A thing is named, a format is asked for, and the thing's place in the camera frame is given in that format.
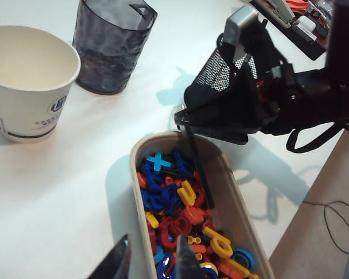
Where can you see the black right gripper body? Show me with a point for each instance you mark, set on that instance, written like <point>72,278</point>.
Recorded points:
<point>302,101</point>

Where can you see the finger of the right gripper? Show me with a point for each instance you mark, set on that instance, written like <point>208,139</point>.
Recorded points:
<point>235,122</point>
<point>221,136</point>

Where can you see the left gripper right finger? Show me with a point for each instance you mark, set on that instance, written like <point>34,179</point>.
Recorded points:
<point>186,261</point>

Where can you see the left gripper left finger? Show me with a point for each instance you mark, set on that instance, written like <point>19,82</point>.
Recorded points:
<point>120,258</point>

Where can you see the black marker pen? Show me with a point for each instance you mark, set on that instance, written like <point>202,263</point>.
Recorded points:
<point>202,174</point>

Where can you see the black mesh pen holder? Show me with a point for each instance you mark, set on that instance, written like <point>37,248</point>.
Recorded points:
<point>215,75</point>

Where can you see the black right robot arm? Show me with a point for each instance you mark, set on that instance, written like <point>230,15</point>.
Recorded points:
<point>346,43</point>

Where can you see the blue curved plastic letter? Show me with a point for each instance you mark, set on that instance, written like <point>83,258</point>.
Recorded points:
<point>161,267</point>

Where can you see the red letter C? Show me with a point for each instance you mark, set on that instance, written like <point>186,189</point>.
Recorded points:
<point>164,235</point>

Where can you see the yellow letter b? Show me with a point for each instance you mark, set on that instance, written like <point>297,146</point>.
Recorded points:
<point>221,250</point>

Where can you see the orange plastic letter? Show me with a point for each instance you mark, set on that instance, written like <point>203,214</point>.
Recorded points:
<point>193,213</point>

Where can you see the long yellow plastic letter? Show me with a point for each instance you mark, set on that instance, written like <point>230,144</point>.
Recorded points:
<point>235,266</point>

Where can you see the small yellow plastic letter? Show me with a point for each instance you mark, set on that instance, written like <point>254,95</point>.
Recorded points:
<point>152,220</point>

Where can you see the tray of stationery items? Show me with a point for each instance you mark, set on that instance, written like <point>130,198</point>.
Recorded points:
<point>314,49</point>

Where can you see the yellow letter U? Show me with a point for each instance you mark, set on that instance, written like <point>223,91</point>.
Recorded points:
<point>189,200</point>

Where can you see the light blue letter X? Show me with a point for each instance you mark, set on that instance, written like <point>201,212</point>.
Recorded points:
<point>158,162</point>

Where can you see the beige pulp tray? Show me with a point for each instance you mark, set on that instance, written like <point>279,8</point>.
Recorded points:
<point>241,221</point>

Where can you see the white small device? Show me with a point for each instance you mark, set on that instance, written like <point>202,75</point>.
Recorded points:
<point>304,26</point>

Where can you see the grey stapler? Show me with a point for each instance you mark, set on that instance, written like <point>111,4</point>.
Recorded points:
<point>279,11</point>

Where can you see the orange plastic item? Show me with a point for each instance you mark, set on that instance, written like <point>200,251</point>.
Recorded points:
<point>296,4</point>

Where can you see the dark marbled plastic cup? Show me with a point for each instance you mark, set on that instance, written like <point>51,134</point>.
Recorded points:
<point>110,58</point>

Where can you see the white paper cup blue logo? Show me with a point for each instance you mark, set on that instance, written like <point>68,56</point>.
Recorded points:
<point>23,116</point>

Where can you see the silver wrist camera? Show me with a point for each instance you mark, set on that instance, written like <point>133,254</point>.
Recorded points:
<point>238,26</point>

